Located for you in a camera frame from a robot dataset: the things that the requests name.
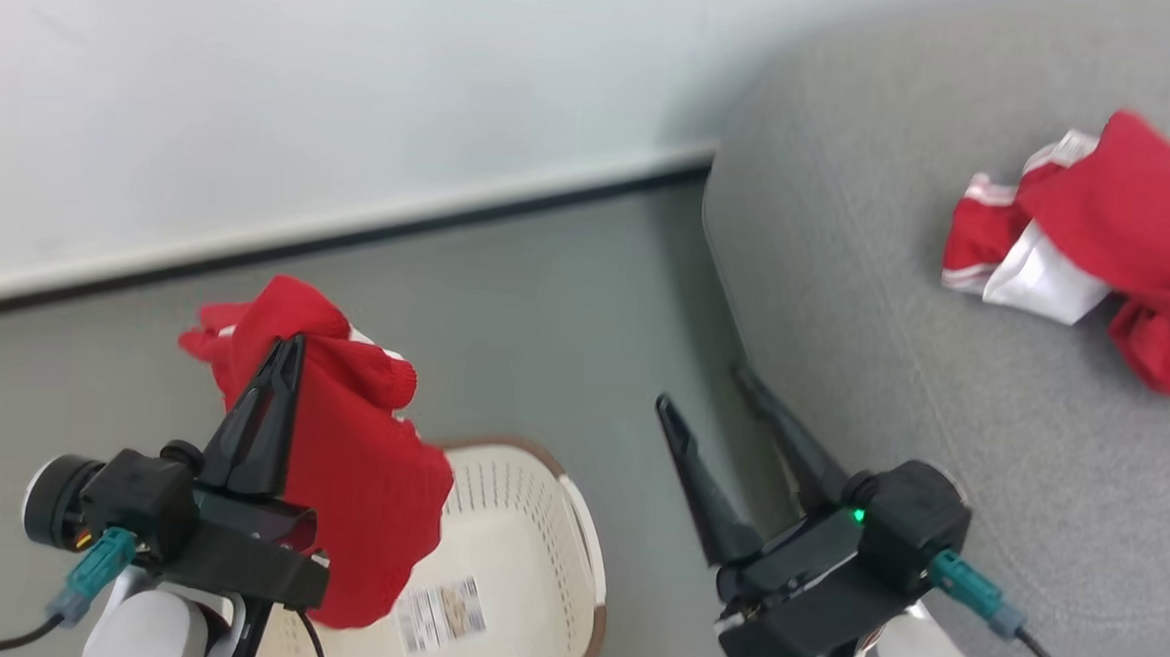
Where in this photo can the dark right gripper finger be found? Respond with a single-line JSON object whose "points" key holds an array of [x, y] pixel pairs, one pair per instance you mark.
{"points": [[711, 495], [804, 455]]}

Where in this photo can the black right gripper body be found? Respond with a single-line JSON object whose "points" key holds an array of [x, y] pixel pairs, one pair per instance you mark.
{"points": [[801, 595]]}

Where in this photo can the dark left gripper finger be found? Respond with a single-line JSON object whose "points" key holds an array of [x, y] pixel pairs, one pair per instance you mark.
{"points": [[257, 432]]}

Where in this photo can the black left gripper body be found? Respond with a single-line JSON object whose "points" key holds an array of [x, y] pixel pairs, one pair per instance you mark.
{"points": [[253, 556]]}

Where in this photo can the red garment with striped trim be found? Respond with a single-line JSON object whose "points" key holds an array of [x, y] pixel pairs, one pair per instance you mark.
{"points": [[357, 477]]}

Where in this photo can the red garment with white panel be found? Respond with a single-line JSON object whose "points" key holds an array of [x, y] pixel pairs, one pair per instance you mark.
{"points": [[1132, 207]]}

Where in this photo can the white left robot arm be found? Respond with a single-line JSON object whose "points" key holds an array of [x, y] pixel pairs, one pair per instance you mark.
{"points": [[144, 631]]}

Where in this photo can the grey fabric sofa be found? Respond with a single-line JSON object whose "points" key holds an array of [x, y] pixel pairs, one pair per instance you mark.
{"points": [[942, 387]]}

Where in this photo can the white perforated laundry basket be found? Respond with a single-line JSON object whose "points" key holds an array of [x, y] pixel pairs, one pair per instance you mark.
{"points": [[524, 546]]}

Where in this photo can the white barcode label sticker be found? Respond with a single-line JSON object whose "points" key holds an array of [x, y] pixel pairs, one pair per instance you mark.
{"points": [[440, 613]]}

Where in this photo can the white and black baseboard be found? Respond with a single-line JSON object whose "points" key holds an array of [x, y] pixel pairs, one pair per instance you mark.
{"points": [[350, 226]]}

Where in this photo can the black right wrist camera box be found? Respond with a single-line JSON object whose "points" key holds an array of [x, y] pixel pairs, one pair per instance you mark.
{"points": [[910, 521]]}

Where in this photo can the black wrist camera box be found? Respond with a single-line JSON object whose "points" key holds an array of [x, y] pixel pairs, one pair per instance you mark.
{"points": [[136, 495], [910, 521]]}

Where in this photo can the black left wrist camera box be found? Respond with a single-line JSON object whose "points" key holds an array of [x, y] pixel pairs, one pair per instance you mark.
{"points": [[136, 495]]}

